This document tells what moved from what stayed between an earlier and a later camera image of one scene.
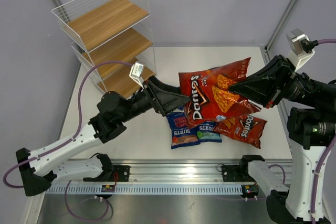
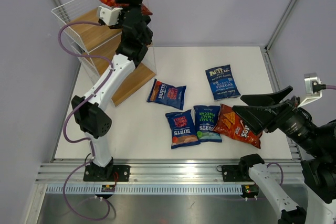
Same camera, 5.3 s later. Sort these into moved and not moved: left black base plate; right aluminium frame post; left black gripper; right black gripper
Moved: left black gripper; right black gripper
Not moved: right aluminium frame post; left black base plate
